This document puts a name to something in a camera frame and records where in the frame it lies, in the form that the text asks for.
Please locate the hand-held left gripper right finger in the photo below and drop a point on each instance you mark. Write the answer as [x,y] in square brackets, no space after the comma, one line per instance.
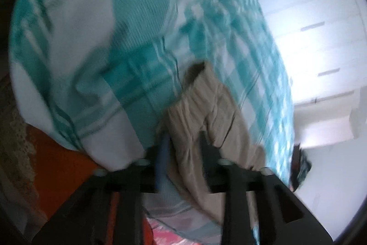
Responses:
[208,167]

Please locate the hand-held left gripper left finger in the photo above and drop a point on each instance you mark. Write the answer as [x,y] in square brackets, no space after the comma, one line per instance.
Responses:
[162,160]

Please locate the beige pants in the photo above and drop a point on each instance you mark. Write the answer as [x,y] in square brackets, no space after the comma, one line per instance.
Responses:
[200,107]

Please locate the pink patterned cloth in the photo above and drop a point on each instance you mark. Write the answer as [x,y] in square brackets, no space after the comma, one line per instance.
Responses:
[175,235]

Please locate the dark cloth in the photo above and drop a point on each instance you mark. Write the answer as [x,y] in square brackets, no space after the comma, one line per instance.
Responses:
[299,169]

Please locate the teal checked bed sheet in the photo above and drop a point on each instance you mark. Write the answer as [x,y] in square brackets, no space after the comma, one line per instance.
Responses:
[120,41]

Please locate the white wardrobe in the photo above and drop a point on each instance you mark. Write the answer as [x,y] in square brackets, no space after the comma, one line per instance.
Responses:
[315,32]

